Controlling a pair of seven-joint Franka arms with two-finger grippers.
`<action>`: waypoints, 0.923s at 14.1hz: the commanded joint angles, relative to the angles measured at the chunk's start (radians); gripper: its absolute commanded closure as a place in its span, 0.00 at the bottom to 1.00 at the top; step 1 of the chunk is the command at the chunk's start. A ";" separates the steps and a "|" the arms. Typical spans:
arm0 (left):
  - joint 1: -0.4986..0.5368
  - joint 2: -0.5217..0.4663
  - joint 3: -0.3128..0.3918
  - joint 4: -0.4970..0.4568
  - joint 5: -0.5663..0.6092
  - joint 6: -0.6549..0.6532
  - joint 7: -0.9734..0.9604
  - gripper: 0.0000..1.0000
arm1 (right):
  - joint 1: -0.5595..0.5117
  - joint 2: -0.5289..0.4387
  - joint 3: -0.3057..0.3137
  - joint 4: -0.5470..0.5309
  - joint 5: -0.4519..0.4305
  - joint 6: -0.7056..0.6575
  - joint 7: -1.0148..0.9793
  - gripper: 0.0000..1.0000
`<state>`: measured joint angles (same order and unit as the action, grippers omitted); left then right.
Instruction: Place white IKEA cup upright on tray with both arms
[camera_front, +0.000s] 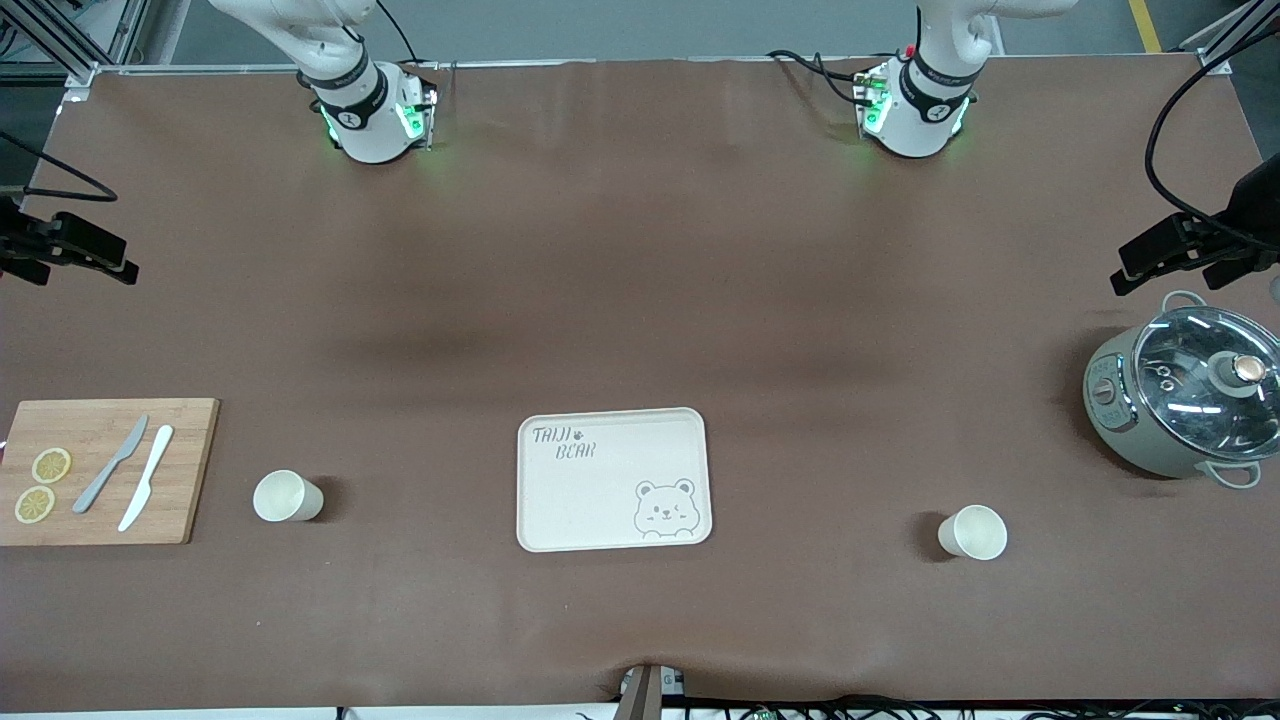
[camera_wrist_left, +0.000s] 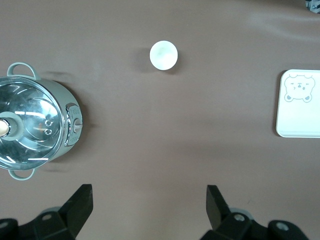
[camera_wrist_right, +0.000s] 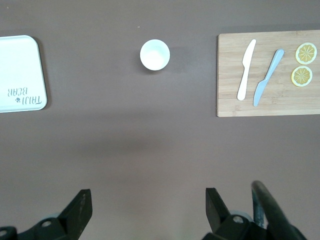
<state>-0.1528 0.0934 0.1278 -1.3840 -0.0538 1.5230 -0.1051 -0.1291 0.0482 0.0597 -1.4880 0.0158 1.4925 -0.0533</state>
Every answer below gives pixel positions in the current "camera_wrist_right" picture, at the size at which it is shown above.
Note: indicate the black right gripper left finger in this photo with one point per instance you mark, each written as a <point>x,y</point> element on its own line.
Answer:
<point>75,215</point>

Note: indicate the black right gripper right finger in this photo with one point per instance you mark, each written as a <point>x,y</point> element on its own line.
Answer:
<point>217,215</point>

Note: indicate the white plastic cup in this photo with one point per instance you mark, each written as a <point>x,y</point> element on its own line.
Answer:
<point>155,55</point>

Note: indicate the white tray with bear print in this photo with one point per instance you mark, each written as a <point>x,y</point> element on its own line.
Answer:
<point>20,72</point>

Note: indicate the brown table cover mat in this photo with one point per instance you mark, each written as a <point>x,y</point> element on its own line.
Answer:
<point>150,140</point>

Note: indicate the wooden cutting board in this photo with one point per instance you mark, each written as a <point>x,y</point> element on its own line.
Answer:
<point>275,105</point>

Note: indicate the white plastic knife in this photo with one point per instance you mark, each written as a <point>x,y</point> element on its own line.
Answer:
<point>245,75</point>

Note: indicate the light blue plastic knife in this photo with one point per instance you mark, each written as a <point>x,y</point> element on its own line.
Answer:
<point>268,75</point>

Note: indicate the yellow lemon slice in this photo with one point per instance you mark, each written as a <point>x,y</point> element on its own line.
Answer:
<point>306,53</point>
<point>301,76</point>

